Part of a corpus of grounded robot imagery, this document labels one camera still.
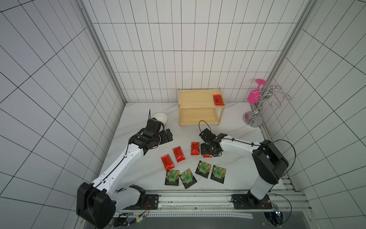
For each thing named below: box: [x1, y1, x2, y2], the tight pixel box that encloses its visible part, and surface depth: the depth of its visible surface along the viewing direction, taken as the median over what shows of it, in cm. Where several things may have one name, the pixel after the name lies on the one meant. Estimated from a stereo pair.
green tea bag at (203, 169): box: [194, 160, 212, 179], surface depth 85 cm
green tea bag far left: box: [164, 169, 180, 187], surface depth 83 cm
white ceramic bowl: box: [152, 112, 169, 125], surface depth 106 cm
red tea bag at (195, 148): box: [190, 141, 200, 156], surface depth 92 cm
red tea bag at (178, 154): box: [172, 145, 186, 163], surface depth 89 cm
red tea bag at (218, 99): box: [213, 93, 225, 106], surface depth 92 cm
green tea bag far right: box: [210, 164, 227, 184], surface depth 84 cm
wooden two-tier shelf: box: [178, 87, 226, 127], surface depth 99 cm
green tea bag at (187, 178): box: [178, 167, 198, 190], surface depth 83 cm
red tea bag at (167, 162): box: [160, 154, 175, 172], surface depth 87 cm
